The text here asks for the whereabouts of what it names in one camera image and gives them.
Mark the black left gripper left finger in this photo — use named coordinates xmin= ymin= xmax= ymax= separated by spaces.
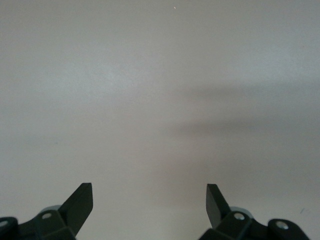
xmin=0 ymin=182 xmax=94 ymax=240

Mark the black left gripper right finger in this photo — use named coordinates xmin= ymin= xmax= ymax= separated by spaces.
xmin=198 ymin=183 xmax=311 ymax=240

